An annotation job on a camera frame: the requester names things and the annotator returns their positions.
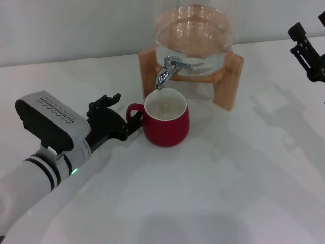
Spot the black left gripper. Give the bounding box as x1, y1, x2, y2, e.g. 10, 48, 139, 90
84, 93, 144, 154

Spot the red ceramic cup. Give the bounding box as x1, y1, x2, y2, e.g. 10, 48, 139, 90
125, 88, 190, 148

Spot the chrome faucet tap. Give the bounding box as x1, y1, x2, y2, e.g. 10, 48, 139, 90
155, 55, 193, 90

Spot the wooden dispenser stand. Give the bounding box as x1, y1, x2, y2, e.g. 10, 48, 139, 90
138, 47, 244, 112

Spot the glass water dispenser jar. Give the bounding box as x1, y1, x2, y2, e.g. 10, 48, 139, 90
152, 0, 235, 78

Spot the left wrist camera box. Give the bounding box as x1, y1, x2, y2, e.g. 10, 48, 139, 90
15, 90, 91, 153

